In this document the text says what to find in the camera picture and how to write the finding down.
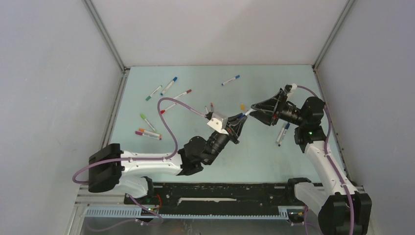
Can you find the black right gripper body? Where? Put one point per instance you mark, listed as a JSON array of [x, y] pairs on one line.
[[280, 110]]

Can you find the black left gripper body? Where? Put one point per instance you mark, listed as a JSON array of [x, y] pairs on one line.
[[232, 135]]

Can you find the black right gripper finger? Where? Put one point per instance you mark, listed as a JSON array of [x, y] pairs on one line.
[[267, 117], [263, 105]]

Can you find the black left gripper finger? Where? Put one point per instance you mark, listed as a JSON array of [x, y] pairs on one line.
[[233, 118], [237, 127]]

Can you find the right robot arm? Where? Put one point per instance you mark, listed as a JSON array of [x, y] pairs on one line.
[[341, 209]]

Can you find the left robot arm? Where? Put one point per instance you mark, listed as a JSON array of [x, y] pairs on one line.
[[128, 172]]

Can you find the far blue cap marker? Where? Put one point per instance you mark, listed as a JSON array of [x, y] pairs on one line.
[[230, 80]]

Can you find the dark red cap marker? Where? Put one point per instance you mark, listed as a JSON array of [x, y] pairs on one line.
[[182, 94]]

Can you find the red cap white marker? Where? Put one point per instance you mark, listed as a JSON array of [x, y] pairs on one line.
[[168, 108]]

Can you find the green cap white marker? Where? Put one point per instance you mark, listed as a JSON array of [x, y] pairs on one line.
[[153, 92]]

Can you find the orange cap marker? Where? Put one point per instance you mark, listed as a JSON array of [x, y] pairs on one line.
[[149, 132]]

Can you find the light green cap marker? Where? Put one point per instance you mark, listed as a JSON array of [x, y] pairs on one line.
[[148, 122]]

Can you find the purple cap marker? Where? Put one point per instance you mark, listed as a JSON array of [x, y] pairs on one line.
[[148, 135]]

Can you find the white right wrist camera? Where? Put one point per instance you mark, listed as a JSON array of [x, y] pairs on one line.
[[289, 89]]

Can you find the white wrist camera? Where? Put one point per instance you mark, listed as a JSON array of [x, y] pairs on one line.
[[217, 122], [289, 89]]

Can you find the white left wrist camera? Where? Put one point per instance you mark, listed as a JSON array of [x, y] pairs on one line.
[[217, 122]]

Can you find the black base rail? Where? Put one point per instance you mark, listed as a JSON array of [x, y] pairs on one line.
[[220, 198]]

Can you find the grey cable duct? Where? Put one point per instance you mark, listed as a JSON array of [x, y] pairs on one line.
[[114, 212]]

